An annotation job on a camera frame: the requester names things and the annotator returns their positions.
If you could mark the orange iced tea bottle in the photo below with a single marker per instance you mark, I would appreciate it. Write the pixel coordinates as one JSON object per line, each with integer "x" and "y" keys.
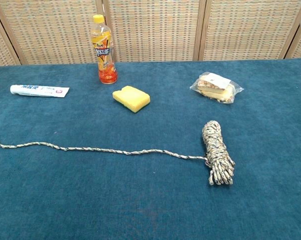
{"x": 104, "y": 62}

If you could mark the blue table cloth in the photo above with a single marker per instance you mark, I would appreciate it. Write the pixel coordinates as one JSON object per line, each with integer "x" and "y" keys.
{"x": 90, "y": 200}

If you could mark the white toothpaste tube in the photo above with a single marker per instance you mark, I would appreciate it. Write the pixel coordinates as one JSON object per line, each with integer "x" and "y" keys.
{"x": 38, "y": 90}

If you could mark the bagged sliced bread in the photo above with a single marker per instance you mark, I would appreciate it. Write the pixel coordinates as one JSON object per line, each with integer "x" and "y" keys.
{"x": 215, "y": 90}

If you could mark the yellow sponge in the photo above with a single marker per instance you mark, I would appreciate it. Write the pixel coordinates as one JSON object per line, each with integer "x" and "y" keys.
{"x": 130, "y": 97}

